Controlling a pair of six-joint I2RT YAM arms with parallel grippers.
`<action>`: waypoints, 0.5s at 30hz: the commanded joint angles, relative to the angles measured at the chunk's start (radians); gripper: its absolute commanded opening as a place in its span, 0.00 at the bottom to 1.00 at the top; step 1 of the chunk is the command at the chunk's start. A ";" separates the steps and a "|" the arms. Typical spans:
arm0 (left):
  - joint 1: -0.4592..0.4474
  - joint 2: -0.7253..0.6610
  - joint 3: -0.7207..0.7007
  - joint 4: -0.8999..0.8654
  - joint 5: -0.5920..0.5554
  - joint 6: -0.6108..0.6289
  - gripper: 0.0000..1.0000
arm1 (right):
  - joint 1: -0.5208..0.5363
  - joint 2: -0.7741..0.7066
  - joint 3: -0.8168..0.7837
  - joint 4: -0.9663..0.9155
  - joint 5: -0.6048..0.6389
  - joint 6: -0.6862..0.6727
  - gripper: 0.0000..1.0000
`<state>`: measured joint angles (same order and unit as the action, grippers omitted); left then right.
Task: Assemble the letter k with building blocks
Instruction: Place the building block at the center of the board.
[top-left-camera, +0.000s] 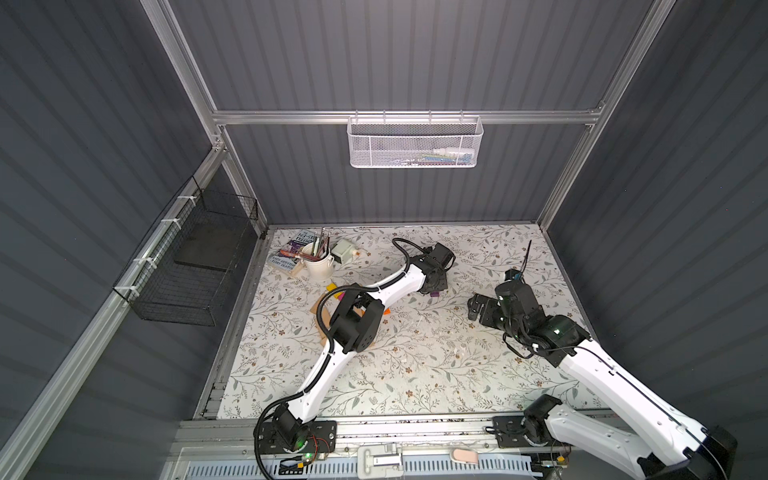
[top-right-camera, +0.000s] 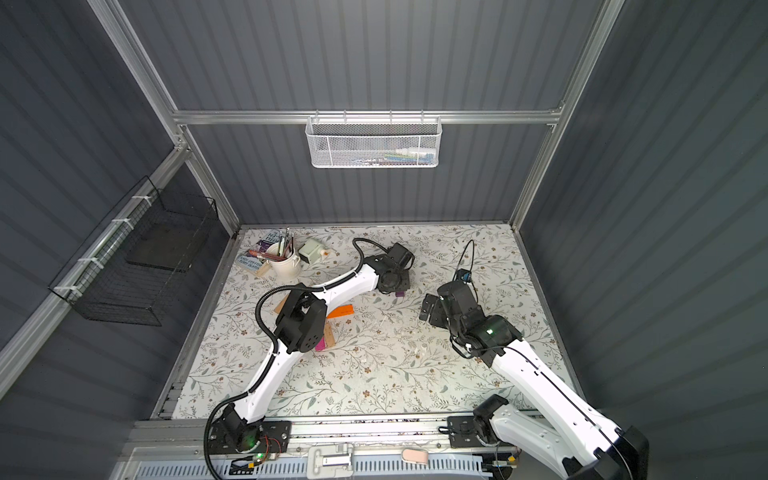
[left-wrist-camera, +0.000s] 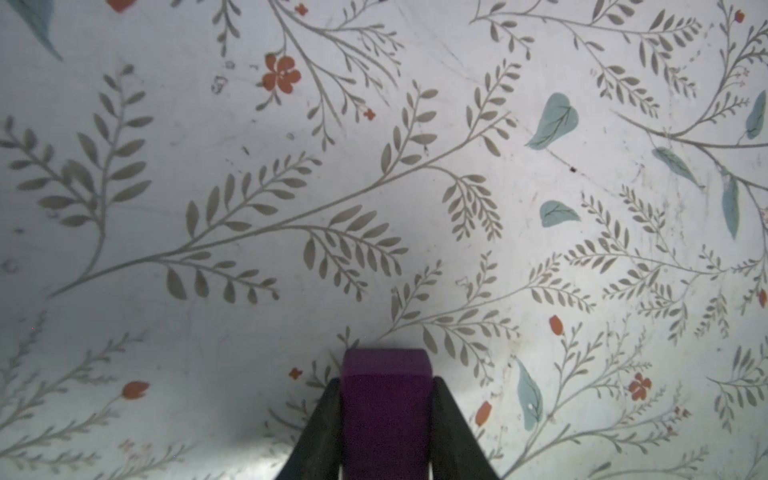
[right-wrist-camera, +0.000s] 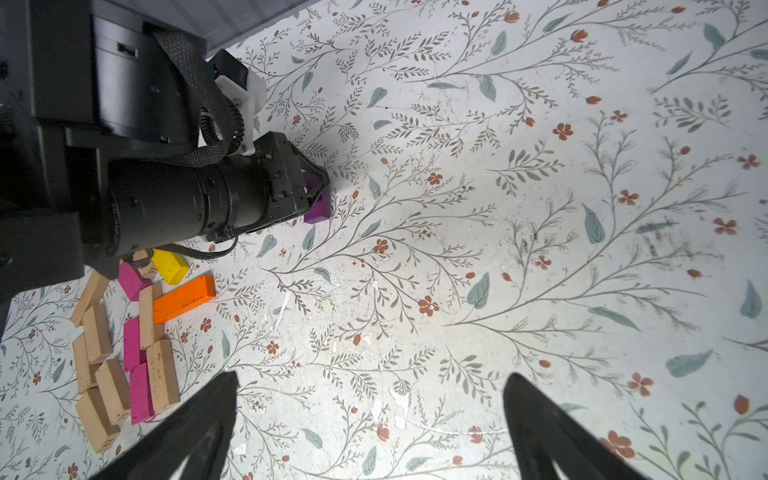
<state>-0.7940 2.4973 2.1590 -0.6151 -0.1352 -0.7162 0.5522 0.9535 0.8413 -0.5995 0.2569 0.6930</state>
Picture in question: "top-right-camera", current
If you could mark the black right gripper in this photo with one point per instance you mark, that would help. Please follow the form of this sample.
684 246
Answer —
434 309

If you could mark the natural wooden block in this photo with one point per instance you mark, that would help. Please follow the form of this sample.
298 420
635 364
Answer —
329 338

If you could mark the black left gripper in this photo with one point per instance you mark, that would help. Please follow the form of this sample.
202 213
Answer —
395 287

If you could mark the black wire mesh basket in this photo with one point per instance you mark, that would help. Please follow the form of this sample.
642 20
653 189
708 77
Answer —
131 273

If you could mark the pale green small box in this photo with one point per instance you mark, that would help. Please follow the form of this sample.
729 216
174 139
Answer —
313 251

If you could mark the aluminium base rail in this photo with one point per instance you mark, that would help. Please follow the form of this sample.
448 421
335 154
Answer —
344 447

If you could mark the white wire mesh basket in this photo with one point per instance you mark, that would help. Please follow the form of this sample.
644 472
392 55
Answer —
372 145

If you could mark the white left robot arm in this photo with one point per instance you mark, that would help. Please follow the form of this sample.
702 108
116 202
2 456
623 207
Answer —
294 317

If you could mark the orange building block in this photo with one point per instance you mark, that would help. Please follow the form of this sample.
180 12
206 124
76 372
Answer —
341 311

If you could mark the blue book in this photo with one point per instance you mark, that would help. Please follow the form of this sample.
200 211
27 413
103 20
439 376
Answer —
249 258

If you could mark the pink eraser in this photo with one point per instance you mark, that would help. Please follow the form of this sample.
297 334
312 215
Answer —
415 456

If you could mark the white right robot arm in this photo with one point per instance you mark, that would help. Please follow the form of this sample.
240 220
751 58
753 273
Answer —
576 441

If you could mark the white pen cup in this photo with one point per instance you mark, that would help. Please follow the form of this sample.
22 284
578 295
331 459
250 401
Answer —
285 268

